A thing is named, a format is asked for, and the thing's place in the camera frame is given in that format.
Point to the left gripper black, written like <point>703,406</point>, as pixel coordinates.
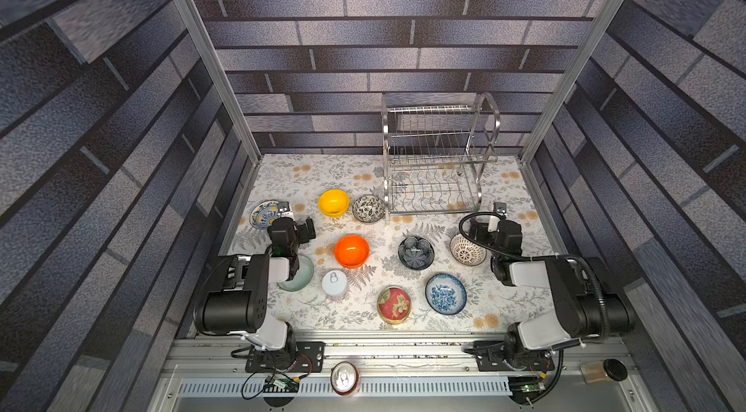
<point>300,229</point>

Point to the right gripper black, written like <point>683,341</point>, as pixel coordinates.
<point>505,231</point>

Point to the white brown dotted bowl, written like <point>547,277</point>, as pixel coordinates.
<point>465,252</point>

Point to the blue white floral bowl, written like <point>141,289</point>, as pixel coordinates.
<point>446,294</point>

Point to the dark glass patterned bowl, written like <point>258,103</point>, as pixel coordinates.
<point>415,253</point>

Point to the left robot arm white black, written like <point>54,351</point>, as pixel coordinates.
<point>233,300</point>

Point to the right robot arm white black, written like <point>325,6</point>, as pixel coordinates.
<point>587,305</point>

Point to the stainless steel dish rack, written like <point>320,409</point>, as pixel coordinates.
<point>434,156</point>

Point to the blue yellow patterned plate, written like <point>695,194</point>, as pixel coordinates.
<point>263,214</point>

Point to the pale green ceramic bowl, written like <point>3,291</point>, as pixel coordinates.
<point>303,276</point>

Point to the yellow plastic bowl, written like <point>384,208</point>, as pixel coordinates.
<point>334,203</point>

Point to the orange plastic bowl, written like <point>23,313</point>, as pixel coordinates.
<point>352,251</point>

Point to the black white leaf bowl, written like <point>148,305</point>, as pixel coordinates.
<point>369,209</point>

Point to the floral table mat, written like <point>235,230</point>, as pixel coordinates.
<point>301,180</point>

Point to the red floral bowl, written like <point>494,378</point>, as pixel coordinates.
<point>394,305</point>

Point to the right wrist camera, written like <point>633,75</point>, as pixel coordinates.
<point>498,211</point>

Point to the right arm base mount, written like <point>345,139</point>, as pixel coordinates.
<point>493,355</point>

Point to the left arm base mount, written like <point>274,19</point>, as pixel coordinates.
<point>305,358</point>

